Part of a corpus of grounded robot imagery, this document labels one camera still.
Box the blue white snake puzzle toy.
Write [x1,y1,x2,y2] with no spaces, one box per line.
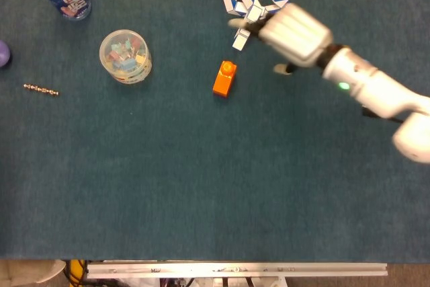
[218,0,290,52]

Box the orange building block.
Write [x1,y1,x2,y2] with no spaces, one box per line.
[212,60,238,98]

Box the aluminium profile rail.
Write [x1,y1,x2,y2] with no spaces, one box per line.
[86,262,389,280]

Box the yellow cable bundle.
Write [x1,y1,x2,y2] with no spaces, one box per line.
[69,259,87,283]

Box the purple ball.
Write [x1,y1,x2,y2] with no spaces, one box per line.
[0,40,11,68]

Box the metal bead chain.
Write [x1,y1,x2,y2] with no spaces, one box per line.
[23,83,60,97]

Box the clear plastic tub of clips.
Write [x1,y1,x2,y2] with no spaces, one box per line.
[99,29,153,84]

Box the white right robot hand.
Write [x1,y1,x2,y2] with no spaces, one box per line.
[228,3,333,75]

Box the teal felt table cloth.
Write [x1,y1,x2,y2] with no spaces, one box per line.
[0,0,430,263]

